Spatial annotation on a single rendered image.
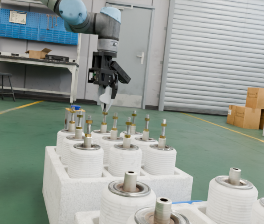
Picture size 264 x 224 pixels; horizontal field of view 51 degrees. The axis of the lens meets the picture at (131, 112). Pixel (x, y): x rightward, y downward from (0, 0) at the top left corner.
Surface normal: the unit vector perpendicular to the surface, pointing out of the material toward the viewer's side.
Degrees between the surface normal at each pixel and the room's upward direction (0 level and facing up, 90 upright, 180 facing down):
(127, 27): 90
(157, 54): 90
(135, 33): 90
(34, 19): 90
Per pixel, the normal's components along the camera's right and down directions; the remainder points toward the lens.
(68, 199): 0.38, 0.12
